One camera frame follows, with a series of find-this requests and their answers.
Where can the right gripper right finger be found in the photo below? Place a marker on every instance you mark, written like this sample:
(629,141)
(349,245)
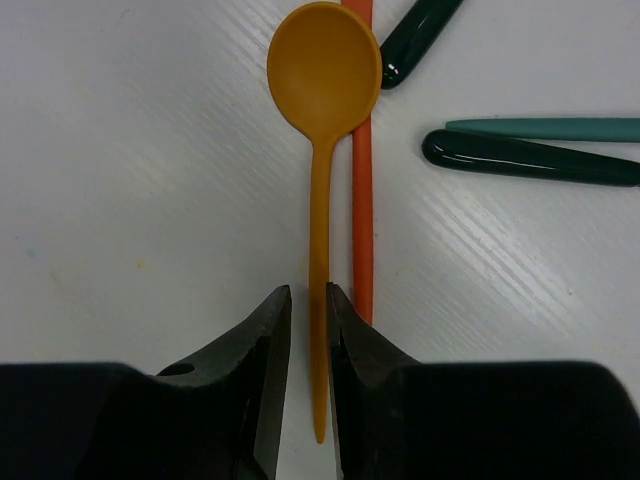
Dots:
(398,418)

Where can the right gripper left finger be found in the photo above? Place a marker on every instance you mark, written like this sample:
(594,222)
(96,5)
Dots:
(215,414)

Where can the blue spoon dark handle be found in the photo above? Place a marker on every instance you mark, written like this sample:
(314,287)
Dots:
(510,157)

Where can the orange knife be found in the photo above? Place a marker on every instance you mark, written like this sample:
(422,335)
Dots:
(362,222)

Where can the teal fork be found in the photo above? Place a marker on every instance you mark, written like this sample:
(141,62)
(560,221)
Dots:
(586,129)

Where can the yellow spoon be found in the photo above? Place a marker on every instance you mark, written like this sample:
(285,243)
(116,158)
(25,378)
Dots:
(324,73)

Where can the yellow knife green handle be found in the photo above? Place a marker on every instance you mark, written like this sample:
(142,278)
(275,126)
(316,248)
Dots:
(409,41)

